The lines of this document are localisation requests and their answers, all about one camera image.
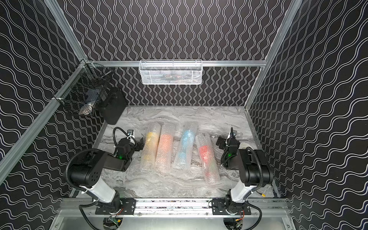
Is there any yellow wine glass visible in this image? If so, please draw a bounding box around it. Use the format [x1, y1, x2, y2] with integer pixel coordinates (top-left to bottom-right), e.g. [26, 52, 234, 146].
[142, 132, 160, 167]

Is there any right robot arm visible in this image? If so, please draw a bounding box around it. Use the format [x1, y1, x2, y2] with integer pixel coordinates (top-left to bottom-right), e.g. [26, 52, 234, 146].
[216, 136, 273, 215]

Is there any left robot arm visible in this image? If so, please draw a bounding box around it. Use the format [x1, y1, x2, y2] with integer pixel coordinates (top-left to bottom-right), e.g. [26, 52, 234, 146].
[64, 138, 144, 214]

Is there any wrapped orange wine glass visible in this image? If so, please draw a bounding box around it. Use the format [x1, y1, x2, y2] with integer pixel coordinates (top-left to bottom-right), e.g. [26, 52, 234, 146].
[155, 123, 175, 174]

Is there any wrapped red wine glass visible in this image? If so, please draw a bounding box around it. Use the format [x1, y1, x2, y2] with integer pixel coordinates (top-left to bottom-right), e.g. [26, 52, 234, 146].
[195, 133, 220, 185]

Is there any wrapped blue wine glass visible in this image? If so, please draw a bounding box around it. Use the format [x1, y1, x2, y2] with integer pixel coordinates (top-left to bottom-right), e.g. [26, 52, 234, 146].
[173, 122, 198, 170]

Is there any white tape roll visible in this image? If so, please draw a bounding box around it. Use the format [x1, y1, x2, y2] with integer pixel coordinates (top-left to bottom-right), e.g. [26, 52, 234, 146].
[239, 142, 252, 149]

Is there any black box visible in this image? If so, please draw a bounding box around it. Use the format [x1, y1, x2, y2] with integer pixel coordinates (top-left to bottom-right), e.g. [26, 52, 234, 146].
[97, 87, 127, 125]

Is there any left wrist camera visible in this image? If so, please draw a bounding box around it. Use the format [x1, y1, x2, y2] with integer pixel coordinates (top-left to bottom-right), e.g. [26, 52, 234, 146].
[126, 129, 135, 138]

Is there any black wire basket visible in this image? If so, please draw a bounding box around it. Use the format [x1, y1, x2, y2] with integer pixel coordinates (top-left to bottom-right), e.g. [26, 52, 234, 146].
[57, 62, 113, 117]

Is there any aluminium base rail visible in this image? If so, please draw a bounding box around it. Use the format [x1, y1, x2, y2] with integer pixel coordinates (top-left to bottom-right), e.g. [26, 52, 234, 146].
[58, 198, 289, 218]

